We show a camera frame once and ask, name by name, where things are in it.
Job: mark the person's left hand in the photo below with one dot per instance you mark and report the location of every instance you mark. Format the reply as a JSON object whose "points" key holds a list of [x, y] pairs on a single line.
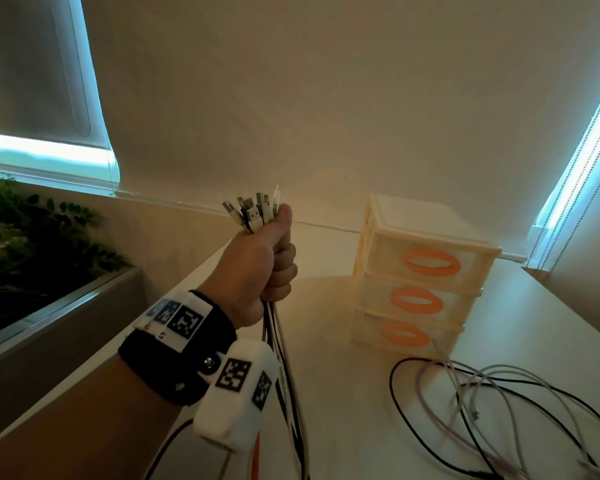
{"points": [[250, 269]]}

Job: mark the person's left forearm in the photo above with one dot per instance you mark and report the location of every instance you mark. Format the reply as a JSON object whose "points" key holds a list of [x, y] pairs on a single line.
{"points": [[80, 424]]}

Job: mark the bright window corner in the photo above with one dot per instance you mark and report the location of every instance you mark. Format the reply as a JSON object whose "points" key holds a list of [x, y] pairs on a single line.
{"points": [[40, 149]]}

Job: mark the bright narrow window strip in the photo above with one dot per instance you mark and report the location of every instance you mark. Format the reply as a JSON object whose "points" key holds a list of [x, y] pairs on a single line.
{"points": [[585, 159]]}

